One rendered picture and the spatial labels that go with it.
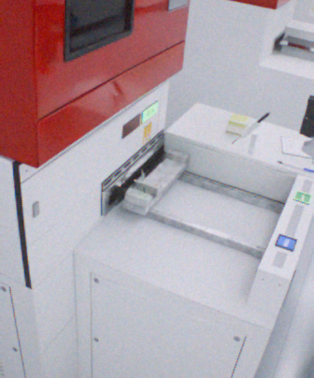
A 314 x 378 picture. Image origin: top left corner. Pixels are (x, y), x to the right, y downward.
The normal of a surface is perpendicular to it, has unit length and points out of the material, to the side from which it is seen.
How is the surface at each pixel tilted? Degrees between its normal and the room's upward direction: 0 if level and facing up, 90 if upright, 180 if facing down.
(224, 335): 90
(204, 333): 90
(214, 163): 90
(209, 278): 0
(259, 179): 90
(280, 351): 0
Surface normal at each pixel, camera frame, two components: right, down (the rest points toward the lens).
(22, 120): -0.44, 0.44
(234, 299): 0.08, -0.85
